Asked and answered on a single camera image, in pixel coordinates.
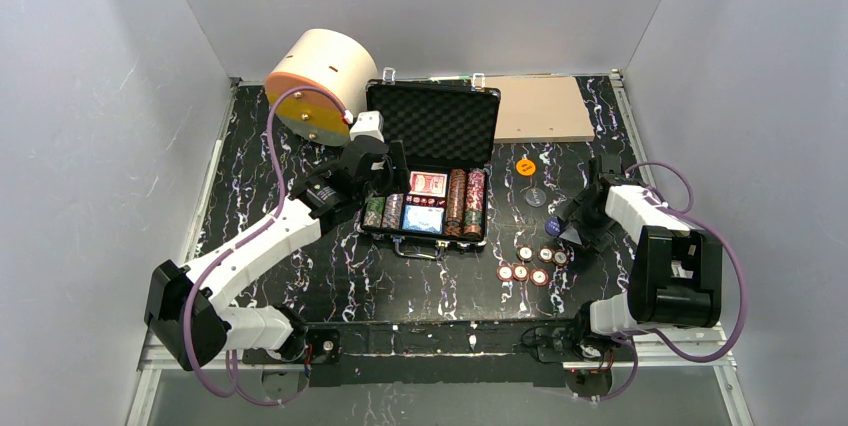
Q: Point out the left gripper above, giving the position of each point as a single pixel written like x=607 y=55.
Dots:
x=391 y=158

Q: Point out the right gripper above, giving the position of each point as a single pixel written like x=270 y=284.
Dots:
x=577 y=216

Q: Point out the red playing card deck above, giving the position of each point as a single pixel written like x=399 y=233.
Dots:
x=428 y=184

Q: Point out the blue playing card deck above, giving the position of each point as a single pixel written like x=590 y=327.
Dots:
x=423 y=219

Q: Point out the black poker set case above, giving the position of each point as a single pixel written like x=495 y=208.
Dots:
x=444 y=126

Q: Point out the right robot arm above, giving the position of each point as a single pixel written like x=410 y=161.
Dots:
x=676 y=275

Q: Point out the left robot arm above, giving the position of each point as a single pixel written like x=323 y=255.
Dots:
x=189 y=308

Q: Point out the white triangular card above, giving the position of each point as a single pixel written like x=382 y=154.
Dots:
x=571 y=235

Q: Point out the blue small blind button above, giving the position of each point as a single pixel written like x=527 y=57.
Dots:
x=553 y=227

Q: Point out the dark green chip stack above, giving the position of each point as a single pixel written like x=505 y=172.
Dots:
x=374 y=211

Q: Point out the loose red white chip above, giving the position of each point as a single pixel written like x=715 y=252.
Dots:
x=539 y=277
x=505 y=273
x=520 y=272
x=545 y=254
x=560 y=258
x=525 y=253

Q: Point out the yellow big blind button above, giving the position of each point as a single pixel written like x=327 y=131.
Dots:
x=525 y=167

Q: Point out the orange black chip stack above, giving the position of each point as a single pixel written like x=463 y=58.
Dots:
x=455 y=203

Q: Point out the red white chip stack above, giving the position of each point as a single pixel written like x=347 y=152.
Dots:
x=475 y=189

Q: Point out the blue green chip stack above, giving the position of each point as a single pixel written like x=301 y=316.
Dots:
x=473 y=224

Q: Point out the cream cylinder with orange face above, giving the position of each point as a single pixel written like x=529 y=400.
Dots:
x=335 y=68

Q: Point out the tan flat board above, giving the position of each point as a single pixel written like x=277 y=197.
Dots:
x=541 y=109

